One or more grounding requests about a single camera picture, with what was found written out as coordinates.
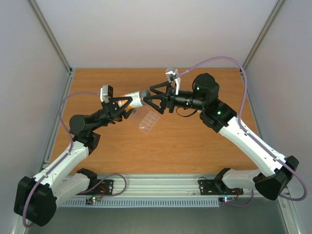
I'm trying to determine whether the right aluminium corner post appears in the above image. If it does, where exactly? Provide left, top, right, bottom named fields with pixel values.
left=243, top=0, right=286, bottom=70

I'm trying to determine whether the orange pill bottle grey cap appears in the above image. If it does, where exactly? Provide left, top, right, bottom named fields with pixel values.
left=121, top=89, right=151, bottom=111

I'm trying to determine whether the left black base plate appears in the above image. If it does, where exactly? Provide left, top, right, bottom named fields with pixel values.
left=90, top=179, right=114, bottom=195

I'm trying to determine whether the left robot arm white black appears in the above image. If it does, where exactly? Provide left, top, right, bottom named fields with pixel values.
left=14, top=96, right=133, bottom=228

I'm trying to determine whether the left aluminium corner post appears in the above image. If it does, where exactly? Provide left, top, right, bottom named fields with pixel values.
left=28, top=0, right=72, bottom=74

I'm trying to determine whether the aluminium corner post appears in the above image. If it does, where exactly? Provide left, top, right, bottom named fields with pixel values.
left=243, top=0, right=286, bottom=70
left=28, top=0, right=72, bottom=74

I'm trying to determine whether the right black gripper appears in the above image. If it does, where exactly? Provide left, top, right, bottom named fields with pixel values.
left=143, top=81, right=206, bottom=114

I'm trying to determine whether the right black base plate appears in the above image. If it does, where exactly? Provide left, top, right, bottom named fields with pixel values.
left=197, top=177, right=244, bottom=196

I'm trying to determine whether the aluminium front frame rail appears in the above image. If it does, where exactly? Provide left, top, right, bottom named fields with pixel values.
left=22, top=173, right=291, bottom=197

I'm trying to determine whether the right small circuit board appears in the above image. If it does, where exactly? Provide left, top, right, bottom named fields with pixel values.
left=219, top=196, right=238, bottom=203

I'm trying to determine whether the grey slotted cable duct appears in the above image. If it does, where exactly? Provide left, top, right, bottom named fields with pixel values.
left=62, top=197, right=219, bottom=208

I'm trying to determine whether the left small circuit board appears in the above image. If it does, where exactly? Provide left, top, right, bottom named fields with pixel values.
left=85, top=196, right=101, bottom=205

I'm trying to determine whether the small circuit board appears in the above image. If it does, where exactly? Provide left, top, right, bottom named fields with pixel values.
left=219, top=196, right=238, bottom=203
left=85, top=196, right=101, bottom=205

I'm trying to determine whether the clear plastic pill organizer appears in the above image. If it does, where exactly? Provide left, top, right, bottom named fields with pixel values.
left=128, top=107, right=160, bottom=133

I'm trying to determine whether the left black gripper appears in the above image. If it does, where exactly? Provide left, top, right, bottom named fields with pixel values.
left=90, top=96, right=137, bottom=132

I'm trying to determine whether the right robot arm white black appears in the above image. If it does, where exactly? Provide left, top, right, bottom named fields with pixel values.
left=143, top=73, right=299, bottom=200

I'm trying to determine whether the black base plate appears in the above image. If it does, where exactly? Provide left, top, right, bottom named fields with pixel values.
left=90, top=179, right=114, bottom=195
left=197, top=177, right=244, bottom=196

